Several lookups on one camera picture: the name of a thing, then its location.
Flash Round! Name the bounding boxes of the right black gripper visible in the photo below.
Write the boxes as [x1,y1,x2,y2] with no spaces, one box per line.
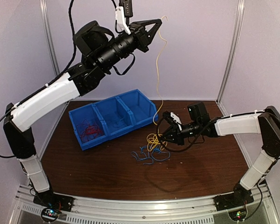
[160,120,201,146]

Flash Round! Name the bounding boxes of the yellow cable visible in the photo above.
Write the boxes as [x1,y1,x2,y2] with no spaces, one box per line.
[146,15,170,152]

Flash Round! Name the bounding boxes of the red cable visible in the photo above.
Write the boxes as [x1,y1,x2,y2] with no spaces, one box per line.
[74,119,103,143]

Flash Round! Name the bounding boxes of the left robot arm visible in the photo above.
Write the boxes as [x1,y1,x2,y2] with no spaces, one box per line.
[3,19,162,207]

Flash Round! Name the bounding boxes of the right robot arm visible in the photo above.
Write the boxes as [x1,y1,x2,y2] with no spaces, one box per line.
[156,102,280,206]

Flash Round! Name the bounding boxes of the blue three-compartment bin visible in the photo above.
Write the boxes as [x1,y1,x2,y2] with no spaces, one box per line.
[69,89,158,151]

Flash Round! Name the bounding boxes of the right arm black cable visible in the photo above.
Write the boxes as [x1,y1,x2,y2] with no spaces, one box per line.
[155,115,213,154]

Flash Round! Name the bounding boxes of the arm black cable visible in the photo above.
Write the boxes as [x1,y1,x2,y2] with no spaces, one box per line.
[155,115,213,154]
[0,0,136,158]

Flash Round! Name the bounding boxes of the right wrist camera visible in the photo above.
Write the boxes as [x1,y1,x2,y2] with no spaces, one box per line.
[162,111,182,131]

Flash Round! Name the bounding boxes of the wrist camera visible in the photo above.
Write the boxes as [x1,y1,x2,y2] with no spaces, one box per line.
[115,0,133,35]
[162,111,182,131]

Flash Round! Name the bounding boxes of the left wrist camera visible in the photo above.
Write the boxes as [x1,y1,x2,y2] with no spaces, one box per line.
[115,0,133,35]

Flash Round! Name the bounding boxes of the front aluminium rail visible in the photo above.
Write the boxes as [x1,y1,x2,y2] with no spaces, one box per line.
[7,184,280,224]

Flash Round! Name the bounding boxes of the right aluminium frame post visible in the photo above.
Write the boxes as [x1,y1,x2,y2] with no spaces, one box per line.
[216,0,245,105]

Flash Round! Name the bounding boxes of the aluminium frame post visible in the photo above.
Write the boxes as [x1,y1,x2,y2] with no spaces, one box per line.
[39,0,60,82]
[216,0,245,105]

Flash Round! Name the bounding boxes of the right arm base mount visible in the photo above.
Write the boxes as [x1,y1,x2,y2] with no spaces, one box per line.
[213,184,254,222]

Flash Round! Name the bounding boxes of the left aluminium frame post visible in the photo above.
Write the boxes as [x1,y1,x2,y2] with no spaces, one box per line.
[39,0,60,82]

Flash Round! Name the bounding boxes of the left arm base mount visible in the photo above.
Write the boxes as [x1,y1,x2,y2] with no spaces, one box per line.
[30,184,74,224]

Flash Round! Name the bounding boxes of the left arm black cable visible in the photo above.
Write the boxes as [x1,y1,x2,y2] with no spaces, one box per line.
[0,0,136,158]

